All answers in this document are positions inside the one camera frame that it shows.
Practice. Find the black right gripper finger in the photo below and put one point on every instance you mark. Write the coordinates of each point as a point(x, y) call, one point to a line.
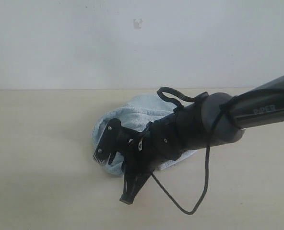
point(139, 180)
point(128, 186)

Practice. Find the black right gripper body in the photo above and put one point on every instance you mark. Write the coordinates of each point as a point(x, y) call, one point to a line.
point(149, 149)

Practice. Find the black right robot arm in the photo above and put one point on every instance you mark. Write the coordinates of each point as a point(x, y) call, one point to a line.
point(213, 120)

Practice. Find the light blue fleece towel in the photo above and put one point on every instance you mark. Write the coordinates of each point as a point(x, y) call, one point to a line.
point(135, 114)

